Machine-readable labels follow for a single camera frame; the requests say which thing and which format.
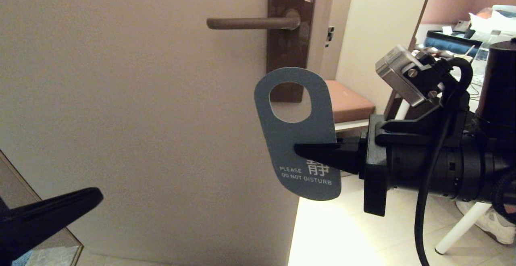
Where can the white sneaker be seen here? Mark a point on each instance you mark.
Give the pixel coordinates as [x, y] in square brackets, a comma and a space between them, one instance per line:
[494, 225]

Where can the brown door lock plate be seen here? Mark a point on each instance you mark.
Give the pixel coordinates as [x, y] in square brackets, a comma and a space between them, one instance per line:
[288, 48]

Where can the brown seat cushion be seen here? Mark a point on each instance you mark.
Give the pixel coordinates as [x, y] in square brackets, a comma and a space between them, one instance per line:
[350, 100]

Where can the dark blue bag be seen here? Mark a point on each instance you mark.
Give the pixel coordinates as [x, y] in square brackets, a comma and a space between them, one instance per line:
[451, 42]

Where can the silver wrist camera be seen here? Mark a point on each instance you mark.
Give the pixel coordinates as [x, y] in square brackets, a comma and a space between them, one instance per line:
[403, 78]

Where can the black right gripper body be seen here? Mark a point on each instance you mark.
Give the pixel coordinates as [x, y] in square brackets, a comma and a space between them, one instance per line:
[377, 169]

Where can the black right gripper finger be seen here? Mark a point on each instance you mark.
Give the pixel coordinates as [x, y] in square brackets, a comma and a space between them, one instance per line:
[354, 140]
[338, 155]

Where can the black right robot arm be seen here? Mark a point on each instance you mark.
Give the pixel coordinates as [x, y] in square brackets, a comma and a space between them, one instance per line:
[455, 169]

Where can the white table with round legs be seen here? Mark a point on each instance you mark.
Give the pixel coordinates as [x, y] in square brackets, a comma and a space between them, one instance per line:
[459, 229]

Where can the beige door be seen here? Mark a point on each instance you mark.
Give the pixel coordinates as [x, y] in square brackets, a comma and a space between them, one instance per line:
[121, 96]

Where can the cream bench cabinet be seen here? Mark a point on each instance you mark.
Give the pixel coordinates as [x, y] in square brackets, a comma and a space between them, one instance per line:
[383, 16]

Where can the do-not-disturb door hanger sign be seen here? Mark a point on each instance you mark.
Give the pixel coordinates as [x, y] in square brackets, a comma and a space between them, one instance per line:
[298, 133]

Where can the clear plastic water bottle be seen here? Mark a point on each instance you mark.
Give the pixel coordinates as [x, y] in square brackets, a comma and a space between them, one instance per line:
[481, 56]

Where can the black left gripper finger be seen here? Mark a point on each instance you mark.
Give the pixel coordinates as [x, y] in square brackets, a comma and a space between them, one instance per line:
[60, 211]

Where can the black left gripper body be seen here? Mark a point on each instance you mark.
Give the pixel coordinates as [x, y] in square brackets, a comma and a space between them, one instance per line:
[4, 233]

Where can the white plastic bag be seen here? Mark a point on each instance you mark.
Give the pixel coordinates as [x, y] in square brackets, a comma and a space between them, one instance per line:
[494, 22]

